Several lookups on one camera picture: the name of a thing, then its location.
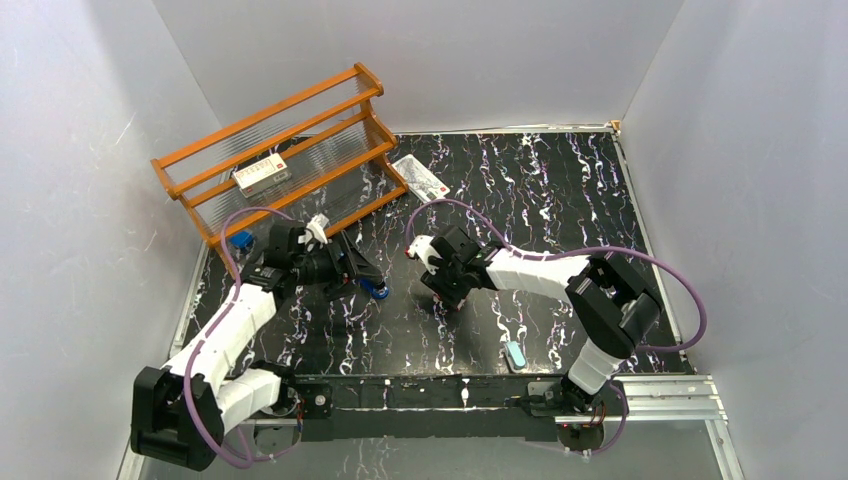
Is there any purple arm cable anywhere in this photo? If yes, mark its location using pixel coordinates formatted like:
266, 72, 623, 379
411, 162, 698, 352
404, 197, 709, 458
184, 206, 313, 469

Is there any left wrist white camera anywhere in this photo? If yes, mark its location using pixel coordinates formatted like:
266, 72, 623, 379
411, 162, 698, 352
306, 213, 329, 244

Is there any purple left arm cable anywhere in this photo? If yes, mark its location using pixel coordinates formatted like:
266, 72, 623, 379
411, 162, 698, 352
184, 206, 313, 469

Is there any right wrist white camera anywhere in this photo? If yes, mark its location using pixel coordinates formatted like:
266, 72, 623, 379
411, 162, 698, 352
406, 235, 442, 274

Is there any white box on shelf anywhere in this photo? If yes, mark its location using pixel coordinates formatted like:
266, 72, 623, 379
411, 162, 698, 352
231, 153, 291, 198

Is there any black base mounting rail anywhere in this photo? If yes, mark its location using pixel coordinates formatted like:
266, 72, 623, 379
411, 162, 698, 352
251, 374, 627, 445

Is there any small blue object under shelf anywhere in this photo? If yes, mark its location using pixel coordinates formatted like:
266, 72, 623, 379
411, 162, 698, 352
228, 230, 256, 256

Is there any aluminium frame rail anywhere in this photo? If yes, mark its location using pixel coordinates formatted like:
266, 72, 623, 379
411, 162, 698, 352
556, 374, 730, 425

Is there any teal eraser-like small object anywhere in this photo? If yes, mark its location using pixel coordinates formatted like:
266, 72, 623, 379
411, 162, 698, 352
503, 341, 527, 372

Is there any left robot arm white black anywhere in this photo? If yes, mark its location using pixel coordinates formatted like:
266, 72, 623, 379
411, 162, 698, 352
130, 216, 389, 471

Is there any wrist white camera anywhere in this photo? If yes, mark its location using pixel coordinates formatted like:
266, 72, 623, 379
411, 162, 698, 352
406, 235, 442, 274
306, 213, 329, 244

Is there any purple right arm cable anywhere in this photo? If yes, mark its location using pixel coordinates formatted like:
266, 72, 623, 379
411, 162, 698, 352
404, 197, 709, 458

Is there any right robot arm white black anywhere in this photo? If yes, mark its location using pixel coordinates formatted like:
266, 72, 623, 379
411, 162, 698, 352
406, 226, 664, 417

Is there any white printed paper packet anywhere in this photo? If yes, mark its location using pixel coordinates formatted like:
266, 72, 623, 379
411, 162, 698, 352
391, 154, 450, 203

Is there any orange wooden shelf rack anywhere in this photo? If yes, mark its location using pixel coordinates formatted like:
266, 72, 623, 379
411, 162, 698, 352
151, 62, 409, 256

